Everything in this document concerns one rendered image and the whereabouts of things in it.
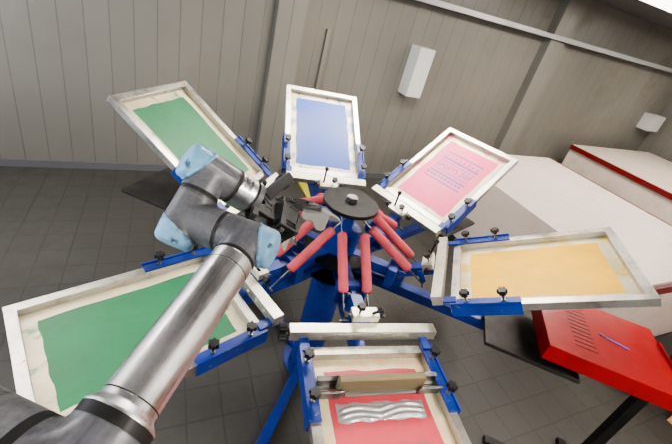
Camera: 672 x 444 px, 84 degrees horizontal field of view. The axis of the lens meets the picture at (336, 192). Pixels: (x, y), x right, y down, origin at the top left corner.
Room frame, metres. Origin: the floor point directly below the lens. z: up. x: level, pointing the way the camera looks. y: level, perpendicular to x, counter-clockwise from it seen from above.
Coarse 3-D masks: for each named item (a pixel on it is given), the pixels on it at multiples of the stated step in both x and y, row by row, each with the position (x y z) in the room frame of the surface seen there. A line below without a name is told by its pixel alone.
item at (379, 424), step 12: (324, 372) 0.98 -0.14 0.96; (336, 372) 1.00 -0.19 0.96; (348, 372) 1.01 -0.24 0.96; (360, 372) 1.03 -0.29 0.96; (360, 396) 0.92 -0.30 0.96; (372, 396) 0.94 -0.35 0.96; (336, 420) 0.81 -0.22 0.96; (384, 420) 0.85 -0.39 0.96; (336, 432) 0.77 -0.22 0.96; (348, 432) 0.78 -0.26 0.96; (360, 432) 0.79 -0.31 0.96; (372, 432) 0.80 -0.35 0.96; (384, 432) 0.81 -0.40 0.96
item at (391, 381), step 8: (344, 376) 0.91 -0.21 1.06; (352, 376) 0.92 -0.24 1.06; (360, 376) 0.93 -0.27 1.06; (368, 376) 0.94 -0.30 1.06; (376, 376) 0.95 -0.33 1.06; (384, 376) 0.95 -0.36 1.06; (392, 376) 0.96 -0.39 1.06; (400, 376) 0.97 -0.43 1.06; (408, 376) 0.98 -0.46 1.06; (416, 376) 0.99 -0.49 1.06; (424, 376) 1.00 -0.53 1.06; (336, 384) 0.91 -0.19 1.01; (344, 384) 0.89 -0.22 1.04; (352, 384) 0.90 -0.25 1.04; (360, 384) 0.91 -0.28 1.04; (368, 384) 0.92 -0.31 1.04; (376, 384) 0.93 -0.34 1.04; (384, 384) 0.94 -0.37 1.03; (392, 384) 0.95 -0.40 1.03; (400, 384) 0.96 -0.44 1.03; (408, 384) 0.97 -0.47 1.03; (416, 384) 0.99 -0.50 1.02
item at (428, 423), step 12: (372, 372) 1.04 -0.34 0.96; (384, 372) 1.06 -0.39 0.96; (396, 372) 1.07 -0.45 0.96; (408, 372) 1.09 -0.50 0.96; (384, 396) 0.95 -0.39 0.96; (396, 396) 0.96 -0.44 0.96; (408, 396) 0.98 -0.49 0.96; (420, 396) 0.99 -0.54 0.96; (396, 420) 0.87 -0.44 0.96; (408, 420) 0.88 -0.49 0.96; (420, 420) 0.89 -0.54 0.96; (432, 420) 0.90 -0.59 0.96; (396, 432) 0.82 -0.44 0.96; (408, 432) 0.83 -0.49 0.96; (420, 432) 0.85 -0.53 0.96; (432, 432) 0.86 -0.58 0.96
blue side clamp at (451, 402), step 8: (424, 352) 1.17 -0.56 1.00; (432, 360) 1.14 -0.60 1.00; (432, 368) 1.10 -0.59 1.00; (440, 368) 1.10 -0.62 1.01; (440, 376) 1.07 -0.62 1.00; (440, 384) 1.03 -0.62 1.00; (440, 392) 1.00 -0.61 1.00; (448, 400) 0.97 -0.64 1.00; (456, 400) 0.97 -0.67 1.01; (448, 408) 0.94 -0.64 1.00; (456, 408) 0.95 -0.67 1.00
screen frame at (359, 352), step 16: (320, 352) 1.04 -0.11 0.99; (336, 352) 1.06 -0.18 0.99; (352, 352) 1.08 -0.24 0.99; (368, 352) 1.10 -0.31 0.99; (384, 352) 1.13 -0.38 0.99; (400, 352) 1.15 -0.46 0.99; (416, 352) 1.17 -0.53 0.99; (448, 416) 0.92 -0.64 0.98; (320, 432) 0.73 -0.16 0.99; (464, 432) 0.87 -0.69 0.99
